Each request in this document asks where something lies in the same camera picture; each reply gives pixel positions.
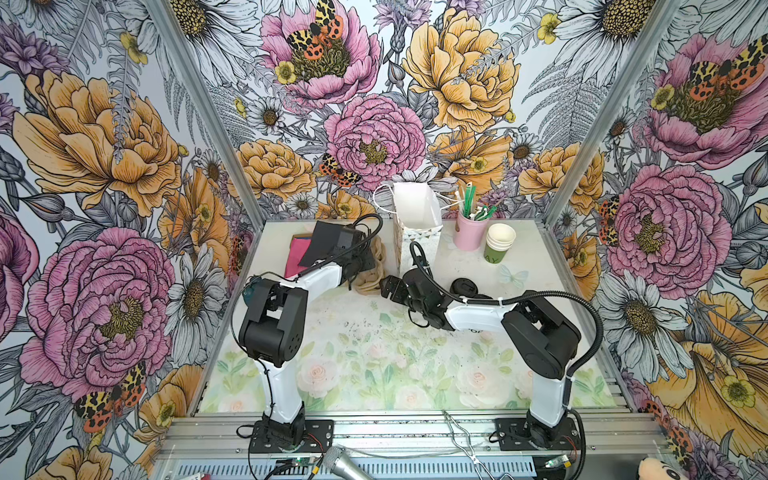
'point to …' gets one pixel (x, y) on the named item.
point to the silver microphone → (341, 462)
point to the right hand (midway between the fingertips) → (390, 293)
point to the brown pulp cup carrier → (367, 283)
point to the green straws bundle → (470, 210)
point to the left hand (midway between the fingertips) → (368, 264)
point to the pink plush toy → (661, 465)
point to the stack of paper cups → (499, 240)
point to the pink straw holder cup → (470, 234)
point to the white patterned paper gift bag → (418, 218)
